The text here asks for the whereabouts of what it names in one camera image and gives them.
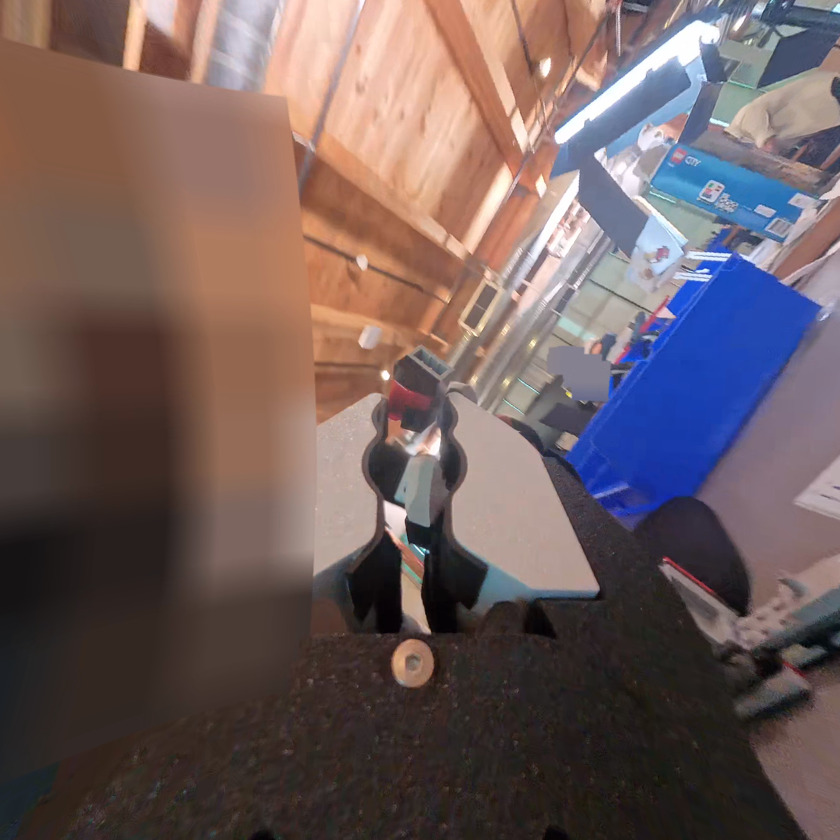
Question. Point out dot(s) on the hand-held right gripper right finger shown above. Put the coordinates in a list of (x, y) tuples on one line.
[(518, 525)]

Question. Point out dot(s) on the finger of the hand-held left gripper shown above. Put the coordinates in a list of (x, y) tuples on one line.
[(423, 485)]

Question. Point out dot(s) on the grey desk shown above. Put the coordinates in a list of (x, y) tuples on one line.
[(774, 420)]

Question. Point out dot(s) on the beige cloth cover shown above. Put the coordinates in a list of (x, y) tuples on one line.
[(787, 111)]

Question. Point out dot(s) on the black light flag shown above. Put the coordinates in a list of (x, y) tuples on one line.
[(607, 210), (630, 124)]

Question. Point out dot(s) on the white paper sheet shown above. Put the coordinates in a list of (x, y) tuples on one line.
[(820, 485)]

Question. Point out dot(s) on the white printed sheet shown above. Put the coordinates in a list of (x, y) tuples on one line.
[(656, 256)]

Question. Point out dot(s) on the white ceiling speaker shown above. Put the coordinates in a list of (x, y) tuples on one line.
[(370, 337)]

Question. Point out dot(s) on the small red black brick assembly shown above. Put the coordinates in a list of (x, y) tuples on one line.
[(420, 371)]

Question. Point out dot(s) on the studio light bar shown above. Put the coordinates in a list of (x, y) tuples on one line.
[(630, 85)]

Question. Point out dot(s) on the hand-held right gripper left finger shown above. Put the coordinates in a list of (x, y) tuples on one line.
[(341, 499)]

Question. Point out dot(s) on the white air vent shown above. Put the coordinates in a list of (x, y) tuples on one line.
[(482, 308)]

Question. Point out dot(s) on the silver air duct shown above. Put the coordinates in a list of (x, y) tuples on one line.
[(246, 39)]

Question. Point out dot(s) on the open instruction booklet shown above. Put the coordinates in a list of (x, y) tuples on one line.
[(702, 610)]

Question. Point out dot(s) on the blue toy set box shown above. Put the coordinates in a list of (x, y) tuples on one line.
[(722, 190)]

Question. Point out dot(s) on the blue plastic bin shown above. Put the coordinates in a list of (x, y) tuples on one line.
[(695, 380)]

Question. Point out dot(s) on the black honeycomb pouch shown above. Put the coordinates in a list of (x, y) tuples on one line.
[(695, 558)]

